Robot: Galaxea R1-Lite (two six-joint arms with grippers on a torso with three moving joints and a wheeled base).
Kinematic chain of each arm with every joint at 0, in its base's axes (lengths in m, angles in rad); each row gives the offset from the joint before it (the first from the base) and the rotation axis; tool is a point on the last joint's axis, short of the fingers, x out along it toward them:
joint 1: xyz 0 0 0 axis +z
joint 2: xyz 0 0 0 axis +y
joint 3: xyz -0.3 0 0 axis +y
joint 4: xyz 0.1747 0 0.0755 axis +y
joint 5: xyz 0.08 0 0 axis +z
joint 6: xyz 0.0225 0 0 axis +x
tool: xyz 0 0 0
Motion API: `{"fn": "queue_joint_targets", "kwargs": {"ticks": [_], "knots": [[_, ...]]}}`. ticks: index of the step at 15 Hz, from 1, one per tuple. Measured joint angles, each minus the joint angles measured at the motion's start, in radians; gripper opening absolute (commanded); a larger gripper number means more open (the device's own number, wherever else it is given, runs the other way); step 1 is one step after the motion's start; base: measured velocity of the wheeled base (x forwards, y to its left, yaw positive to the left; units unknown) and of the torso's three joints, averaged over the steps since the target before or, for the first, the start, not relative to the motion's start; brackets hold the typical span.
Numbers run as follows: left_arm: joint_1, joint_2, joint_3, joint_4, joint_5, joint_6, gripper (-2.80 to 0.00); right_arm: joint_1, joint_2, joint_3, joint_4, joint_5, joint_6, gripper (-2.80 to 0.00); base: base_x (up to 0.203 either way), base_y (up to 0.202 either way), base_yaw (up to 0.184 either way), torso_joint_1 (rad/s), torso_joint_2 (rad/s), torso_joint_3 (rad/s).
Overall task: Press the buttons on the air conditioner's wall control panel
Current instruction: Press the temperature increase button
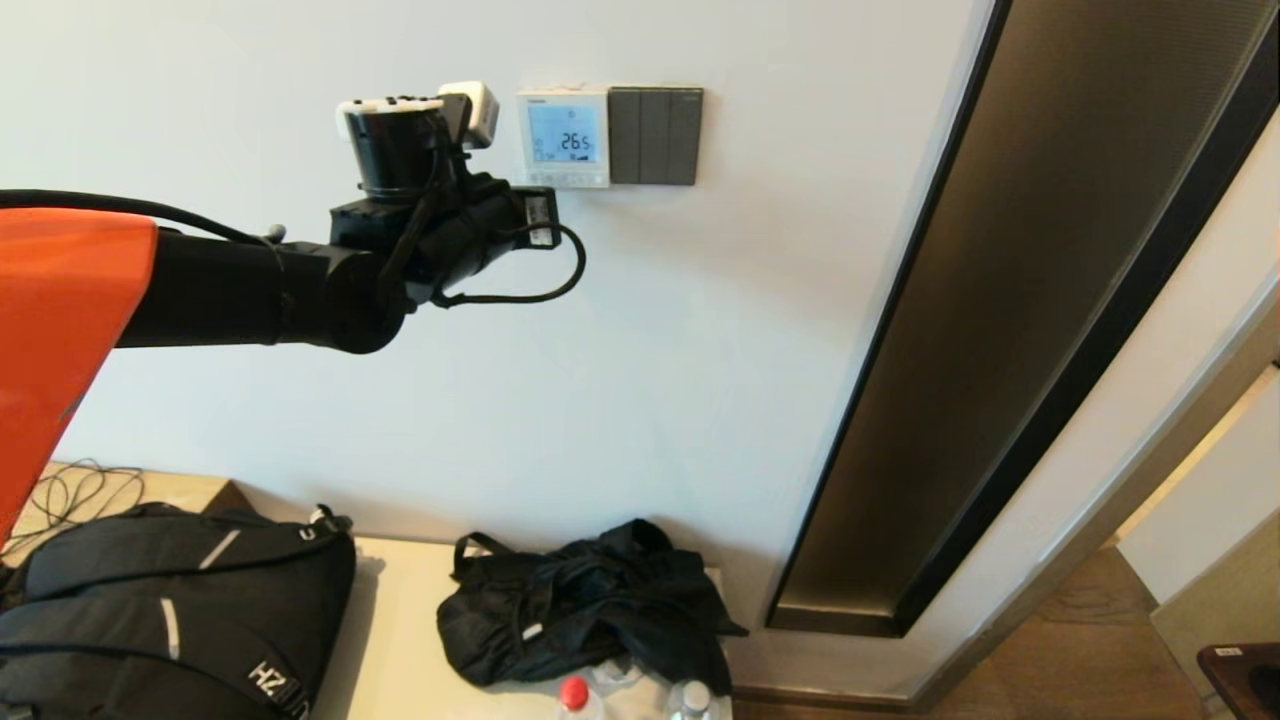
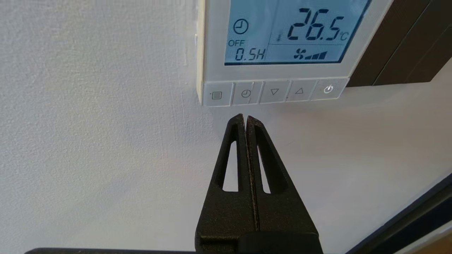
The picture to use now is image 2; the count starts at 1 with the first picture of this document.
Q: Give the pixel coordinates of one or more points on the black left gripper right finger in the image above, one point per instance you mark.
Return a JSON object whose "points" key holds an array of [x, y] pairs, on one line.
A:
{"points": [[282, 215]]}

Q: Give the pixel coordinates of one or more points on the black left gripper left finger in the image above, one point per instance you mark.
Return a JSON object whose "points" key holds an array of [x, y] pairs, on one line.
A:
{"points": [[226, 218]]}

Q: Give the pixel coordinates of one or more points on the white wall thermostat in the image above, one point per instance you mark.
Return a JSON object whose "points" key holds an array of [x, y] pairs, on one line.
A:
{"points": [[293, 74]]}

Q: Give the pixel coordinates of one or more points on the dark grey wall switch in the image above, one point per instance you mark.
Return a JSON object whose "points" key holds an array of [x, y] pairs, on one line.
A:
{"points": [[406, 42]]}

